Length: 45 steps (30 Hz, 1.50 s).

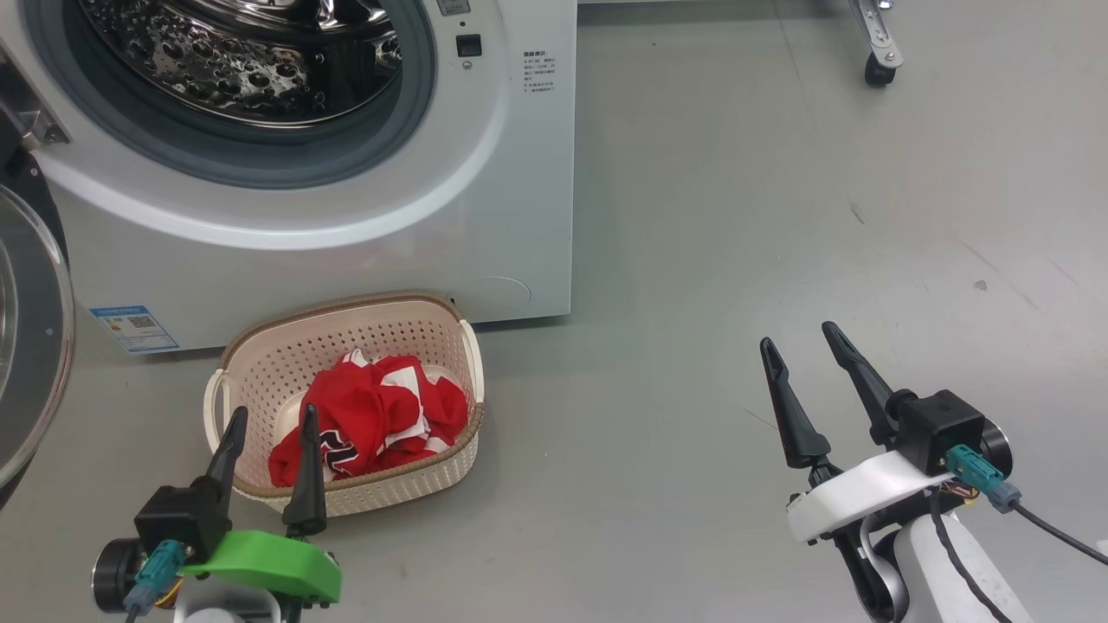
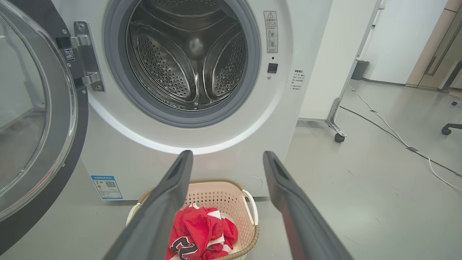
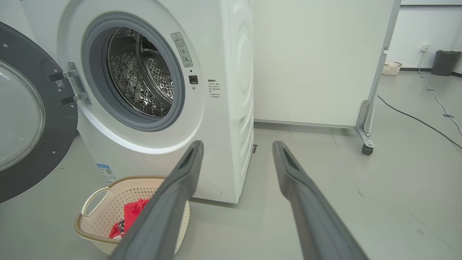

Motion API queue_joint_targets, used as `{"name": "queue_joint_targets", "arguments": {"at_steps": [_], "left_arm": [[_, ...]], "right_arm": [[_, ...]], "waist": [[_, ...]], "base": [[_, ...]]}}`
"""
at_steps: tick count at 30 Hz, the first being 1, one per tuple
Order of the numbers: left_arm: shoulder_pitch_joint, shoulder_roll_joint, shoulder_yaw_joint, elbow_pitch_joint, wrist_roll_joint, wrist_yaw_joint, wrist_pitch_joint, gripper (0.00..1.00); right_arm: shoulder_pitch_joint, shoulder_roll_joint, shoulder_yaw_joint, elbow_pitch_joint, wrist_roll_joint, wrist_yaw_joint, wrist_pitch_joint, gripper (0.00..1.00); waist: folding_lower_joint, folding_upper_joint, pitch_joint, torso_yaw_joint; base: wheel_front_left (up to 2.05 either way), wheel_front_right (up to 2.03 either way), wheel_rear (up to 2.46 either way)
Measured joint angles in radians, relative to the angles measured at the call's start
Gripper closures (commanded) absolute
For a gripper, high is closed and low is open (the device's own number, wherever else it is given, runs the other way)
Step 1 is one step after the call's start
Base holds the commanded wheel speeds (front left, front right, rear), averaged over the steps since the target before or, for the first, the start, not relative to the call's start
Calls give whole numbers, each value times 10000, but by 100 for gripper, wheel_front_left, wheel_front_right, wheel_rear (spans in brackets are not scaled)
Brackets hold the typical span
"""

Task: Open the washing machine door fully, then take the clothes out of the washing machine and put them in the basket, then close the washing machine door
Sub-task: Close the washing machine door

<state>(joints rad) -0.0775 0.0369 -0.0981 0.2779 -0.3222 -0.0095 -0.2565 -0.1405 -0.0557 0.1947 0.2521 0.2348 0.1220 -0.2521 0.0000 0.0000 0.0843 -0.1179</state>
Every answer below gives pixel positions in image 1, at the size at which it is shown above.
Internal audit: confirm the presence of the left camera cable teal plug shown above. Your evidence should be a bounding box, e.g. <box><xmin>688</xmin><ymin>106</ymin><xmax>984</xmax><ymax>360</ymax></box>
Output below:
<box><xmin>124</xmin><ymin>540</ymin><xmax>187</xmax><ymax>623</ymax></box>

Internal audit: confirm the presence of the black glass washing machine door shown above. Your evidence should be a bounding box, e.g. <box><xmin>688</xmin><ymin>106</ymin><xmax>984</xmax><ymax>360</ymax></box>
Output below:
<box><xmin>0</xmin><ymin>43</ymin><xmax>76</xmax><ymax>511</ymax></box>

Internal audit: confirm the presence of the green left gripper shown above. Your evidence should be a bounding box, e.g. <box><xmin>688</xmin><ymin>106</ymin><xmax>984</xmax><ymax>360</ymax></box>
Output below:
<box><xmin>177</xmin><ymin>404</ymin><xmax>343</xmax><ymax>607</ymax></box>

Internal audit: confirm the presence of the right camera cable teal plug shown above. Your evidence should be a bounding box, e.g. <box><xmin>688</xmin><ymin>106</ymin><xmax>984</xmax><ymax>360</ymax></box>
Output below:
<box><xmin>945</xmin><ymin>445</ymin><xmax>1108</xmax><ymax>568</ymax></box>

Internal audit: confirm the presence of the blue energy label sticker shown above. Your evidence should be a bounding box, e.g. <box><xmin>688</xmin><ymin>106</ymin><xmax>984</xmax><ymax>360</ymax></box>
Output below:
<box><xmin>89</xmin><ymin>305</ymin><xmax>181</xmax><ymax>356</ymax></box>

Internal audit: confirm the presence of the metal leg with caster wheel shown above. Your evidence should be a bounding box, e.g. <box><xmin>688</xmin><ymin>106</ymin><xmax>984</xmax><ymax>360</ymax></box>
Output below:
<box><xmin>848</xmin><ymin>0</ymin><xmax>905</xmax><ymax>87</ymax></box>

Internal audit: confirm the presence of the white front-load washing machine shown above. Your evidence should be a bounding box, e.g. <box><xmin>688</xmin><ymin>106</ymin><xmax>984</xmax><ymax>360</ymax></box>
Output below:
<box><xmin>0</xmin><ymin>0</ymin><xmax>578</xmax><ymax>356</ymax></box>

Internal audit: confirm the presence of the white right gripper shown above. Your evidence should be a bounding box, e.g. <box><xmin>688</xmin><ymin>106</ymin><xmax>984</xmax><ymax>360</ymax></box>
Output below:
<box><xmin>760</xmin><ymin>322</ymin><xmax>953</xmax><ymax>544</ymax></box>

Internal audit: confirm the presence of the red garment with white stripe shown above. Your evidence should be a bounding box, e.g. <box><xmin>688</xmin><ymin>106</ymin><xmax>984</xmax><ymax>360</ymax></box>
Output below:
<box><xmin>268</xmin><ymin>359</ymin><xmax>470</xmax><ymax>488</ymax></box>

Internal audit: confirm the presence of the cream perforated laundry basket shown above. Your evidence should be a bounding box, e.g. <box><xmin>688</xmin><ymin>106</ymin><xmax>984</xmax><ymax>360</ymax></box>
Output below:
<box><xmin>203</xmin><ymin>292</ymin><xmax>486</xmax><ymax>518</ymax></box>

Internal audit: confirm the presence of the camera cable teal plug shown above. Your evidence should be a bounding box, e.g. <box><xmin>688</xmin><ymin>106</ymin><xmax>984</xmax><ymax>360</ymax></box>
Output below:
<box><xmin>124</xmin><ymin>540</ymin><xmax>187</xmax><ymax>623</ymax></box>
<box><xmin>945</xmin><ymin>445</ymin><xmax>1108</xmax><ymax>568</ymax></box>

